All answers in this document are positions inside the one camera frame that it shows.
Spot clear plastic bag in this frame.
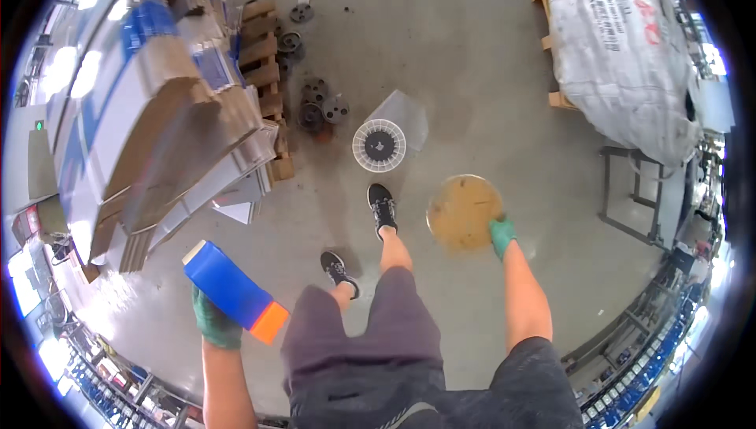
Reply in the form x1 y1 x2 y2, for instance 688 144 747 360
364 89 429 152

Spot person's right hand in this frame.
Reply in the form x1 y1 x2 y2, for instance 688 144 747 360
488 215 518 261

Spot heap of grey metal pulleys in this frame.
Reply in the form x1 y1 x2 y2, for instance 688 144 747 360
274 30 350 134

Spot light wooden pallet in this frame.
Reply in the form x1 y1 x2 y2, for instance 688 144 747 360
530 0 578 111

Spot conveyor line with blue boxes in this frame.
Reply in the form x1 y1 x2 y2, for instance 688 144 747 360
561 264 718 429

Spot white plastic spool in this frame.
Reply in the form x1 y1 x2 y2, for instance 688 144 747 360
352 119 407 173

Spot round brown wooden disc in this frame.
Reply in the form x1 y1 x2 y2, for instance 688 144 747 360
426 174 506 253

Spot person's legs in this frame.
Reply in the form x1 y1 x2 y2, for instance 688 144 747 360
281 183 445 397

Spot large white bulk bag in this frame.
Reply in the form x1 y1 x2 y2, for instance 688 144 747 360
547 0 704 168

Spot stack of flattened cartons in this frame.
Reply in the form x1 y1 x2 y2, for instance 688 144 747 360
52 0 280 273

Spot workbench with blue boxes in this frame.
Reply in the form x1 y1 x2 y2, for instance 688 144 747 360
35 287 204 429

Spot grey metal frame stand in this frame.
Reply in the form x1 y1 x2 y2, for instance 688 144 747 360
598 145 686 248

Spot blue and orange carton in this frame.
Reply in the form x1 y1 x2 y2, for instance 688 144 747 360
182 240 291 345

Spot person's body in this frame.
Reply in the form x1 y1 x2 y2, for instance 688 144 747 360
288 337 586 429

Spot person's left hand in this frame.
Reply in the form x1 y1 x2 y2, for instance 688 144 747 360
192 284 243 351

